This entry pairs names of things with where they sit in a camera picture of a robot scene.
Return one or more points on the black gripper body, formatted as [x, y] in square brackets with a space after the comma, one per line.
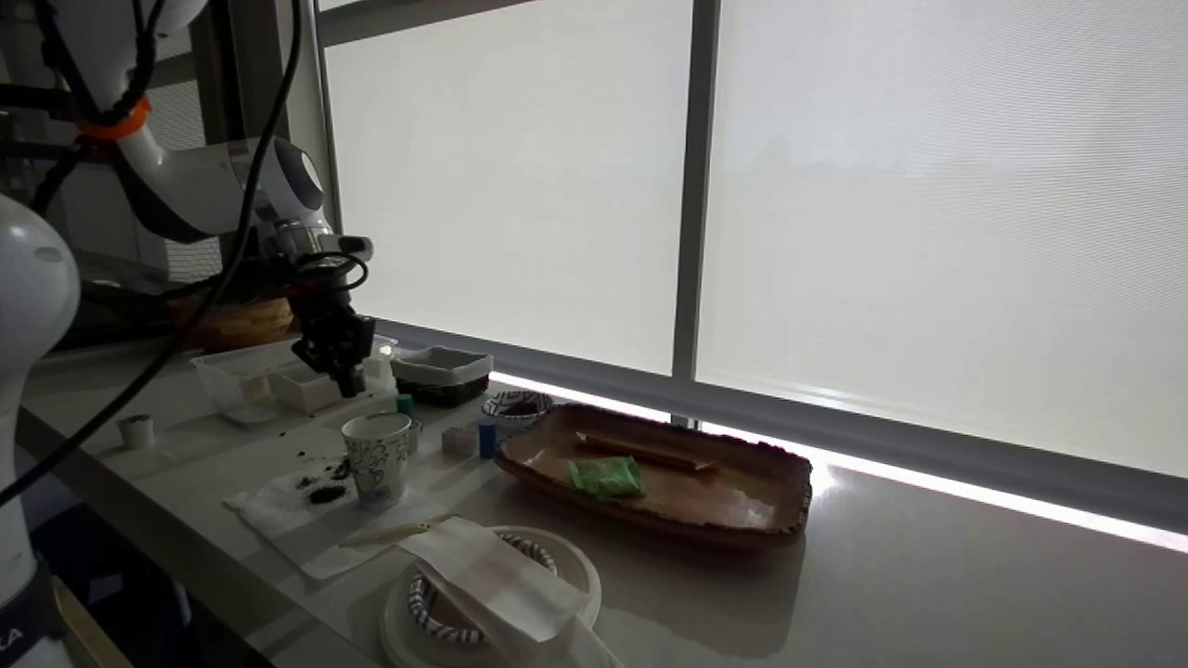
[332, 314]

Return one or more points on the coffee grounds pile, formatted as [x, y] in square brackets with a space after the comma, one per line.
[326, 471]

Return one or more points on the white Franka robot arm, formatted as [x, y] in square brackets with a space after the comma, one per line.
[200, 187]

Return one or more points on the white paper cup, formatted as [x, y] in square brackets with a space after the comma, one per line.
[378, 462]

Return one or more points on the white paper serviette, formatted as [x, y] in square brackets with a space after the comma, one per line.
[283, 524]

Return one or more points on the small white pod cup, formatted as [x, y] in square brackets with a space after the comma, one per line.
[136, 431]

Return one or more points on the cream cube block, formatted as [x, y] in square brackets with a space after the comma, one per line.
[382, 378]

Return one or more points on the green cylinder block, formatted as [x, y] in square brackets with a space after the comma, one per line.
[405, 408]

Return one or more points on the white foam packaging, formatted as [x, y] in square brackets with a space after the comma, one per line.
[255, 395]

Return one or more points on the white rectangular dish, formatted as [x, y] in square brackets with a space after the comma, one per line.
[442, 373]

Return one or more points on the brown round wooden dish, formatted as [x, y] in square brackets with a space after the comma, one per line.
[237, 326]

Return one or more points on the wooden block red letter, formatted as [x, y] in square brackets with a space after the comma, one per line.
[457, 442]

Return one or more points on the ground coffee pile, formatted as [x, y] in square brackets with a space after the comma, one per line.
[327, 494]

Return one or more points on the wooden block blue number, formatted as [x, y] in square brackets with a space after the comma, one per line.
[487, 438]

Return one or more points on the small patterned bowl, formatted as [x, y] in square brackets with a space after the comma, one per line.
[516, 411]

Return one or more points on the wooden stir stick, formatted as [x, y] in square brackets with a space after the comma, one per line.
[410, 524]

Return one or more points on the white roller blind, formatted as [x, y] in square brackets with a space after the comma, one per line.
[520, 187]
[968, 226]

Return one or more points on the folded white napkin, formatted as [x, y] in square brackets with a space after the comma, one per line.
[497, 579]

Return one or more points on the green packet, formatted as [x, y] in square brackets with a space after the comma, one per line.
[607, 477]

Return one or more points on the wooden spoon stick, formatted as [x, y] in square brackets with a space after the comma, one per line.
[644, 452]

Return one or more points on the white patterned plate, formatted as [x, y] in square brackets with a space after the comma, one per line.
[577, 571]

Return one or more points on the wooden plank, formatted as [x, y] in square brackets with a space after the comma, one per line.
[83, 638]

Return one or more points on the grey window mullion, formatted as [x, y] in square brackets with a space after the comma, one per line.
[697, 187]

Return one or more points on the brown wooden tray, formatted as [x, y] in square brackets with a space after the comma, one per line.
[718, 494]

